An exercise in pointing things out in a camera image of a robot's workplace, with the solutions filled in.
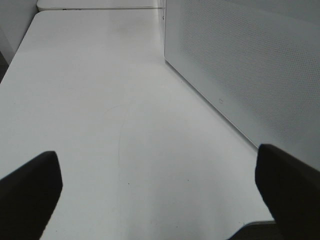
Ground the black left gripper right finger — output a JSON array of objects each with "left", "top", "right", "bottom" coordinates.
[{"left": 255, "top": 144, "right": 320, "bottom": 240}]

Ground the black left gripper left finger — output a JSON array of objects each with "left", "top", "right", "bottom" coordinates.
[{"left": 0, "top": 151, "right": 63, "bottom": 240}]

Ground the white microwave oven body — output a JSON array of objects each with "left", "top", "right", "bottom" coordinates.
[{"left": 158, "top": 0, "right": 167, "bottom": 45}]

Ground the white microwave door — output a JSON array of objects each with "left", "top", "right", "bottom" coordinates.
[{"left": 164, "top": 0, "right": 320, "bottom": 169}]

